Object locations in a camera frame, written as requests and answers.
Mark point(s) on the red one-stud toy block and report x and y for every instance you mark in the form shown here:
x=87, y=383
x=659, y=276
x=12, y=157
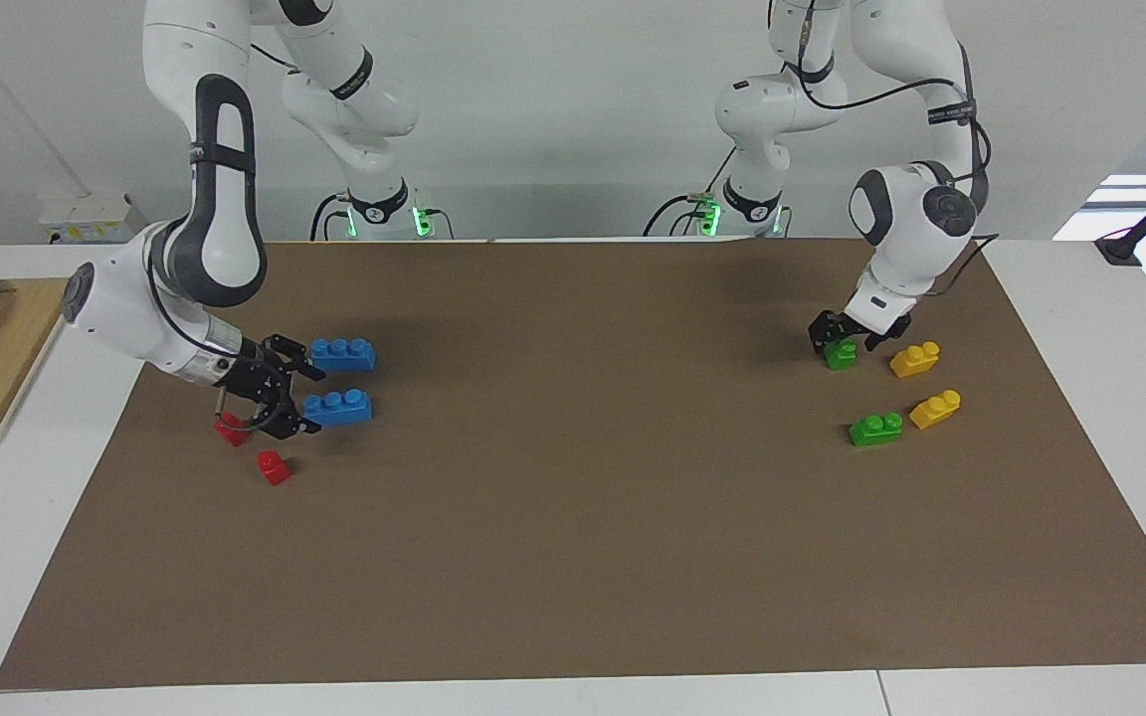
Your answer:
x=274, y=468
x=231, y=434

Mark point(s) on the yellow two-stud toy block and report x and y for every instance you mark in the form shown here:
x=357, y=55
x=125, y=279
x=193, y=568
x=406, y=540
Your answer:
x=934, y=410
x=914, y=360

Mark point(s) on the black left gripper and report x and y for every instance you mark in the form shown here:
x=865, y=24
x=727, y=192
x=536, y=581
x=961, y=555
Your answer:
x=857, y=326

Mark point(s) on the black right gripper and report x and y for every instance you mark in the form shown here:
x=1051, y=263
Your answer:
x=250, y=383

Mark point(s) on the green two-stud toy block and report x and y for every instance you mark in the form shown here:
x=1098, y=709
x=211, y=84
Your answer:
x=842, y=355
x=874, y=431

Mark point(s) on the white power strip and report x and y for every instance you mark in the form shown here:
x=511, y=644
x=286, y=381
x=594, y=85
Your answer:
x=86, y=219

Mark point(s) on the brown paper mat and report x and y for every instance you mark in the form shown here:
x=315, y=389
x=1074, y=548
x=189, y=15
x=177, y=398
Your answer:
x=573, y=547

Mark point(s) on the blue three-stud toy block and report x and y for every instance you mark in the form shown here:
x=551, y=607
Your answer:
x=344, y=356
x=339, y=410

